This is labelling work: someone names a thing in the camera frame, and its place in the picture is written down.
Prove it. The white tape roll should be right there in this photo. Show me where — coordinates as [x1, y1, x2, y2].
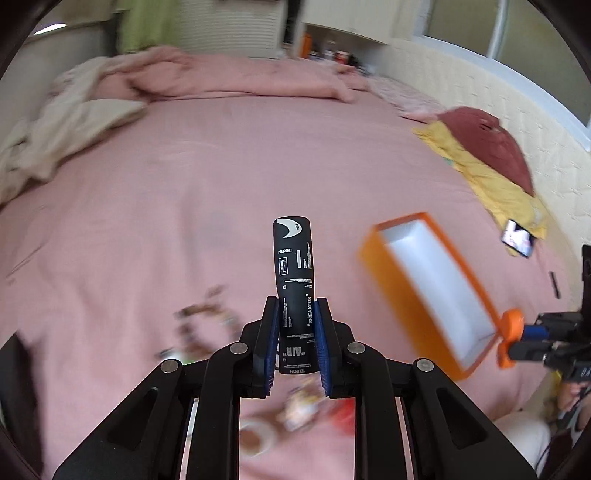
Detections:
[239, 418, 280, 460]

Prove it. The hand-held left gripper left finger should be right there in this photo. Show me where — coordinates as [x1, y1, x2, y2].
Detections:
[53, 295, 282, 480]

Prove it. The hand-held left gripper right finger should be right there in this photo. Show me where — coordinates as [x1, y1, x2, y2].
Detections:
[314, 298, 539, 480]

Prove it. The brown bead bracelet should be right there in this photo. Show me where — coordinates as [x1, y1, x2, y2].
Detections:
[174, 285, 241, 347]

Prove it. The beige cloth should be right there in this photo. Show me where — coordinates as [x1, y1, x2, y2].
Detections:
[0, 58, 148, 206]

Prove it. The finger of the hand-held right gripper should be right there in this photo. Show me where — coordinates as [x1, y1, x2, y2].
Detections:
[501, 308, 583, 343]
[498, 342, 578, 370]

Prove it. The orange cardboard box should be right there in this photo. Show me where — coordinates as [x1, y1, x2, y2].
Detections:
[358, 211, 506, 381]

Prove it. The pink bed sheet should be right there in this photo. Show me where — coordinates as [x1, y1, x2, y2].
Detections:
[0, 92, 573, 480]

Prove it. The crumpled pink duvet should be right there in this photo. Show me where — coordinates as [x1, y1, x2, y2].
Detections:
[92, 45, 370, 104]

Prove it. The small red item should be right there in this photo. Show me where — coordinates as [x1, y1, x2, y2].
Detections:
[329, 398, 357, 435]

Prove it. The yellow cloth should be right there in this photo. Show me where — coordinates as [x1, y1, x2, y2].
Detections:
[413, 121, 550, 257]

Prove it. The person's right hand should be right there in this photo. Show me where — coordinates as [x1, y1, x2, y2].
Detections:
[558, 379, 591, 432]

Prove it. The colourful snack packet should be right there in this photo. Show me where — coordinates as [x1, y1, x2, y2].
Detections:
[277, 383, 326, 435]

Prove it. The person's white trouser leg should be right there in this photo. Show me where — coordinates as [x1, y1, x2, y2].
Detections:
[492, 410, 555, 478]

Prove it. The white shelf cabinet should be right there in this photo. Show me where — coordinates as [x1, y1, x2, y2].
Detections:
[252, 0, 393, 75]

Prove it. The cream padded headboard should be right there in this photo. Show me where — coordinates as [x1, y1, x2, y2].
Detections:
[369, 37, 591, 333]

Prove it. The dark red cap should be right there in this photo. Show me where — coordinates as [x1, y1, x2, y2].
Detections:
[436, 106, 536, 197]

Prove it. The smartphone with lit screen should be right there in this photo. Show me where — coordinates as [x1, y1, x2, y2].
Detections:
[501, 219, 537, 258]

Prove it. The green hanging cloth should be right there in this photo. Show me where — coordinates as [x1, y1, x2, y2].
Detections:
[113, 0, 162, 54]

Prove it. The floral pink pillow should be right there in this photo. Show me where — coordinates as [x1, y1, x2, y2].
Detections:
[367, 74, 446, 123]

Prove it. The black spray can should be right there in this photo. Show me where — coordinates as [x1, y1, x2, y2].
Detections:
[271, 216, 319, 376]

